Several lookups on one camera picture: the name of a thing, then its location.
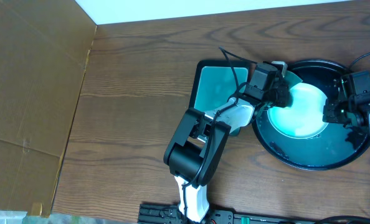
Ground brown cardboard panel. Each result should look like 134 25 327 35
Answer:
0 0 97 216

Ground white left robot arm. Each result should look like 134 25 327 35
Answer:
163 61 290 223

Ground green yellow scrub sponge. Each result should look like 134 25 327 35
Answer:
284 70 303 89

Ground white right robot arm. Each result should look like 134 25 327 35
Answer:
323 73 370 135

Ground round black serving tray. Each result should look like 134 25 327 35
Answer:
252 60 370 170

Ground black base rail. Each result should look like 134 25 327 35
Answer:
137 203 370 224

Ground mint plate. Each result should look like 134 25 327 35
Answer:
267 83 328 139

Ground black rectangular water tray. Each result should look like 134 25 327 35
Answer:
188 59 251 137

